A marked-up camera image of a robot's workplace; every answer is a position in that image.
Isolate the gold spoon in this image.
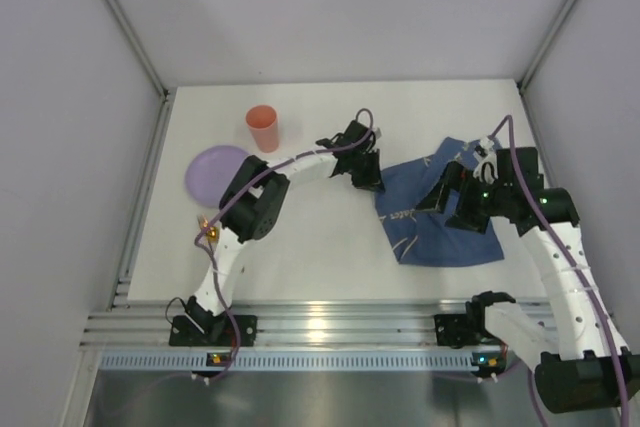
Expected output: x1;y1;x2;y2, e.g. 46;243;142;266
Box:
201;224;219;243

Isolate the orange plastic cup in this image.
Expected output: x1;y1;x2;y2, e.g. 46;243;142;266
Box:
245;105;279;153

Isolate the blue embroidered cloth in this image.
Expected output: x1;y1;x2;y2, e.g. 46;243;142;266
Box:
374;137;504;268

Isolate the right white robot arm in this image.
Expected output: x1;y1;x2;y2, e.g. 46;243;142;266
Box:
416;144;639;426

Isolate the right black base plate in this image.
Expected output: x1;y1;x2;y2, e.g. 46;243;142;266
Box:
434;314;493;349

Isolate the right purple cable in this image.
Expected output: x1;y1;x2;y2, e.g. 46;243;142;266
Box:
487;114;631;423

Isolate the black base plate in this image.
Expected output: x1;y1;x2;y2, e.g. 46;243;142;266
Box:
168;315;258;347
434;314;493;349

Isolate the aluminium mounting rail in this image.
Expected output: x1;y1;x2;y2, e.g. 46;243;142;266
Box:
79;299;624;348

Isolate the purple plastic plate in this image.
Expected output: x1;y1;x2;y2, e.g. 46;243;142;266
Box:
185;145;249;208

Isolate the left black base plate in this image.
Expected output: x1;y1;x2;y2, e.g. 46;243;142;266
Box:
168;315;258;347

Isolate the left aluminium corner post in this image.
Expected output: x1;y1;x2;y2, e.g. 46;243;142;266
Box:
102;0;169;100

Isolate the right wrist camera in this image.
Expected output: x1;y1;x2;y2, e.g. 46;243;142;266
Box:
473;137;498;185

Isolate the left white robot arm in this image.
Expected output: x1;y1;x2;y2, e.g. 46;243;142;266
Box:
179;118;384;340

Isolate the slotted cable duct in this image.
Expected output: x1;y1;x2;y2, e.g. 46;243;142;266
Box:
100;349;506;372

